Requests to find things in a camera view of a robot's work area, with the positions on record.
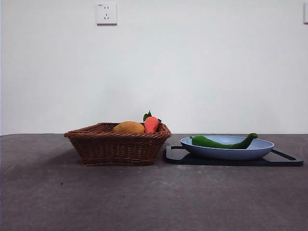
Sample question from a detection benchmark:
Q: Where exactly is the light blue round plate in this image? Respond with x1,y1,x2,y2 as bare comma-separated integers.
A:
180,135,275,161

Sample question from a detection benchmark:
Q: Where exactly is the orange carrot with green top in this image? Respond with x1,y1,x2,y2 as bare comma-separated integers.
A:
142,110,163,134

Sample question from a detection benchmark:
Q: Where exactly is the white wall power socket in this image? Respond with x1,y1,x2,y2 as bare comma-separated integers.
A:
96,2,118,26

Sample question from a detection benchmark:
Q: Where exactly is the black rectangular tray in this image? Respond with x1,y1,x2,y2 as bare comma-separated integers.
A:
166,145,304,167

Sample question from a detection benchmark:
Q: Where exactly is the brown wicker basket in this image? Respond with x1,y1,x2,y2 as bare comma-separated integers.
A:
64,122,172,167

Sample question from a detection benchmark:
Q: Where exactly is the long green pepper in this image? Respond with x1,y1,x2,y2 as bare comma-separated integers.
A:
189,132,258,150

